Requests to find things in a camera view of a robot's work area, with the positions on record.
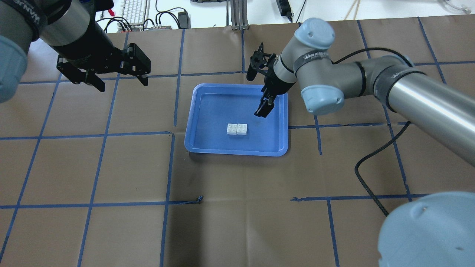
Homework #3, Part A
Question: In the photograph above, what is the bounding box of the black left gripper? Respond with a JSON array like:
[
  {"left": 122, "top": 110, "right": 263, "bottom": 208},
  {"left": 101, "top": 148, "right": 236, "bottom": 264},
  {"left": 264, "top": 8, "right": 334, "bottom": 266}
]
[{"left": 56, "top": 43, "right": 151, "bottom": 92}]

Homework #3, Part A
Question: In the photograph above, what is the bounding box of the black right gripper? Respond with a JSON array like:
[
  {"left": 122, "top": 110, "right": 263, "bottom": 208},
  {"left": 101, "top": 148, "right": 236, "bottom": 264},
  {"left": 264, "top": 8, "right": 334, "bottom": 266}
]
[{"left": 254, "top": 70, "right": 296, "bottom": 118}]

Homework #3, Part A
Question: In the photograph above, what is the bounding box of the white block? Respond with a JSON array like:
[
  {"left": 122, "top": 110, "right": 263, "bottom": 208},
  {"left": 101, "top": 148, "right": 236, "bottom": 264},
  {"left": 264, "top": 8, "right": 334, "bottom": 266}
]
[
  {"left": 227, "top": 123, "right": 238, "bottom": 135},
  {"left": 236, "top": 123, "right": 248, "bottom": 135}
]

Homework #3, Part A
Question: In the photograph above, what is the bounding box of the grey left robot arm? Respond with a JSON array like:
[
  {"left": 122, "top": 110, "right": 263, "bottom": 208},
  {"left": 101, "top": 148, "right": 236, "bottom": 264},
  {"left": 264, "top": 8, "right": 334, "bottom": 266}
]
[{"left": 0, "top": 0, "right": 151, "bottom": 103}]

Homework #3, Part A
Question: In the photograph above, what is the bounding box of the blue plastic tray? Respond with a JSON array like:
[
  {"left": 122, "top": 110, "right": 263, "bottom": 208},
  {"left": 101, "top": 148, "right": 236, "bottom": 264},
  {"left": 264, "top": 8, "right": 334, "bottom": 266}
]
[{"left": 184, "top": 83, "right": 289, "bottom": 157}]

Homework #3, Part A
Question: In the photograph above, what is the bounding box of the white keyboard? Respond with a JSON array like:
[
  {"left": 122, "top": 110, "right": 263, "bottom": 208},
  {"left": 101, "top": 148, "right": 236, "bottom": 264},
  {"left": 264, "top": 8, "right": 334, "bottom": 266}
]
[{"left": 117, "top": 0, "right": 151, "bottom": 27}]

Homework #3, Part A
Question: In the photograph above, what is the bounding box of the black power adapter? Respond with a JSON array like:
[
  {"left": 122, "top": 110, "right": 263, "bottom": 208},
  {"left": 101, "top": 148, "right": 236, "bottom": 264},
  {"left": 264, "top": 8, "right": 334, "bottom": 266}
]
[{"left": 276, "top": 0, "right": 292, "bottom": 17}]

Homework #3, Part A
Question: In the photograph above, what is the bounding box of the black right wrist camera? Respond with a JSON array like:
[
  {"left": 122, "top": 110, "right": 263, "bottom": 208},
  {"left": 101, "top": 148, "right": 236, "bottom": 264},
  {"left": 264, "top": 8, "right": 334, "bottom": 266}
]
[{"left": 246, "top": 42, "right": 277, "bottom": 81}]

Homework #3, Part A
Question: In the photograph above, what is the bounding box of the aluminium frame post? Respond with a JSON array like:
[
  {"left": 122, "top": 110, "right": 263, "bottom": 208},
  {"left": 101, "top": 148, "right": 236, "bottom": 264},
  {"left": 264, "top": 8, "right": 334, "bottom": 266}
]
[{"left": 229, "top": 0, "right": 249, "bottom": 30}]

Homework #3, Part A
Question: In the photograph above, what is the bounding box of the black corrugated cable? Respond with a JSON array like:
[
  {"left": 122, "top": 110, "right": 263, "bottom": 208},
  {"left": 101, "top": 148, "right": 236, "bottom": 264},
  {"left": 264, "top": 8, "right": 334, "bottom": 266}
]
[{"left": 332, "top": 47, "right": 412, "bottom": 217}]

